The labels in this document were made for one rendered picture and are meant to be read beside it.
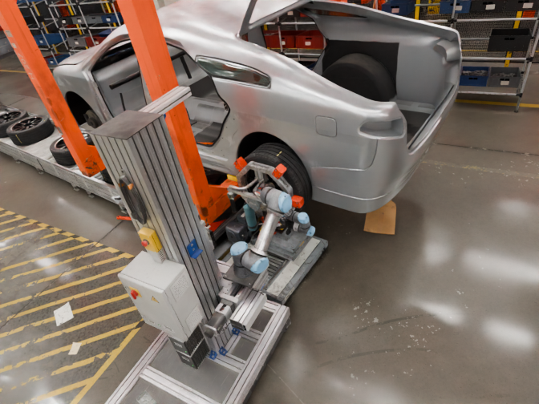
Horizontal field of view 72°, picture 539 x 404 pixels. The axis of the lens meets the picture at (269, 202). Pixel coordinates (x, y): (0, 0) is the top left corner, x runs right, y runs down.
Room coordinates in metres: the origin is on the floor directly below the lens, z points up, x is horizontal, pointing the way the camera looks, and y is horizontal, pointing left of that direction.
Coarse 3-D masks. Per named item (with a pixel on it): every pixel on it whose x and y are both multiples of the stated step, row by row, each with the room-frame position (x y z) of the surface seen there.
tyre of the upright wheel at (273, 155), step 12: (264, 144) 2.82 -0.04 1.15; (276, 144) 2.73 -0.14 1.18; (252, 156) 2.67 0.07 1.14; (264, 156) 2.59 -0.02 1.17; (276, 156) 2.58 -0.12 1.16; (288, 156) 2.58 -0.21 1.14; (288, 168) 2.47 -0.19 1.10; (300, 168) 2.51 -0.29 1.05; (288, 180) 2.44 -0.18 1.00; (300, 180) 2.44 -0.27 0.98; (300, 192) 2.38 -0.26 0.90
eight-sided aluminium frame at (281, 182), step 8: (248, 168) 2.60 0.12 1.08; (256, 168) 2.55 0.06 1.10; (264, 168) 2.50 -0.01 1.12; (272, 168) 2.48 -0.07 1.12; (240, 176) 2.67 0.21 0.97; (272, 176) 2.44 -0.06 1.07; (240, 184) 2.70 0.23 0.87; (280, 184) 2.40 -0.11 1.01; (288, 184) 2.40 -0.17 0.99; (288, 192) 2.35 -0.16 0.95
